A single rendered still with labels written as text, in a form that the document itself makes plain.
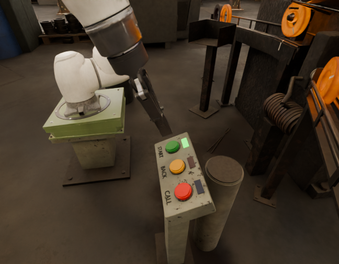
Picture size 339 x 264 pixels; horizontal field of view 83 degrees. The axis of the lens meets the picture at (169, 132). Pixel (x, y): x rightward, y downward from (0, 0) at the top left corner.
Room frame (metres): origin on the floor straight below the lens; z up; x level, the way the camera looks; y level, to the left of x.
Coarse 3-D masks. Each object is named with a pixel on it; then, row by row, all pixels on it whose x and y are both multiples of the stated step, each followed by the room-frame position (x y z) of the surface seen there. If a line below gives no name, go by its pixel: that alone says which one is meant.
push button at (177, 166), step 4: (176, 160) 0.34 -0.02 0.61; (180, 160) 0.34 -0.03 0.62; (172, 164) 0.33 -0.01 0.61; (176, 164) 0.33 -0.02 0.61; (180, 164) 0.33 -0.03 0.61; (184, 164) 0.33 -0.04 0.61; (172, 168) 0.32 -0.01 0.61; (176, 168) 0.32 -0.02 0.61; (180, 168) 0.32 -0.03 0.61; (176, 172) 0.31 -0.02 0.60
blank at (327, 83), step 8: (328, 64) 0.67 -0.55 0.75; (336, 64) 0.60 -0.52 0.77; (328, 72) 0.64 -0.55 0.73; (336, 72) 0.57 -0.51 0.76; (320, 80) 0.66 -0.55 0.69; (328, 80) 0.59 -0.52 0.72; (336, 80) 0.56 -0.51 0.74; (320, 88) 0.63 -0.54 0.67; (328, 88) 0.56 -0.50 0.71; (336, 88) 0.55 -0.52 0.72; (328, 96) 0.55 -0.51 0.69; (336, 96) 0.54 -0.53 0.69; (328, 104) 0.57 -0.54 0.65
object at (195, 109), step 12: (192, 24) 1.58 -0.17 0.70; (204, 24) 1.68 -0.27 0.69; (216, 24) 1.63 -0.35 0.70; (228, 24) 1.56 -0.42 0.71; (192, 36) 1.59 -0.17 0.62; (204, 36) 1.69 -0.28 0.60; (216, 36) 1.62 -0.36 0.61; (228, 36) 1.46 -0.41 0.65; (216, 48) 1.51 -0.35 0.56; (204, 72) 1.52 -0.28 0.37; (204, 84) 1.51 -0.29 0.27; (204, 96) 1.50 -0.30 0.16; (192, 108) 1.54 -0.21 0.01; (204, 108) 1.48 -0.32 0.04; (216, 108) 1.54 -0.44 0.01
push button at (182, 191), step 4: (180, 184) 0.27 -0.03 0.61; (184, 184) 0.27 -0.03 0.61; (188, 184) 0.27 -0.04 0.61; (176, 188) 0.26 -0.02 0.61; (180, 188) 0.26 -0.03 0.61; (184, 188) 0.26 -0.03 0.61; (188, 188) 0.26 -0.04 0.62; (176, 192) 0.25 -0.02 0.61; (180, 192) 0.25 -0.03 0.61; (184, 192) 0.25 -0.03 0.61; (188, 192) 0.25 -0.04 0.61; (176, 196) 0.24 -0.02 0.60; (180, 196) 0.24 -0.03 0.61; (184, 196) 0.24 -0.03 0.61; (188, 196) 0.24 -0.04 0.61
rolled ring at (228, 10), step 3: (225, 6) 2.00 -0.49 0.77; (228, 6) 1.96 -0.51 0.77; (222, 9) 2.06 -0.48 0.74; (225, 9) 2.04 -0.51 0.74; (228, 9) 1.94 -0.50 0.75; (231, 9) 1.94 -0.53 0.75; (222, 12) 2.06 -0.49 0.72; (228, 12) 1.92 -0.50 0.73; (231, 12) 1.93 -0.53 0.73; (222, 15) 2.06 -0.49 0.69; (228, 15) 1.92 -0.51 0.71; (231, 15) 1.92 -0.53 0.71; (222, 18) 2.06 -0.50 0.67; (228, 18) 1.91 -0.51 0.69; (225, 21) 1.94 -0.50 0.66; (228, 21) 1.92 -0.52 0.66
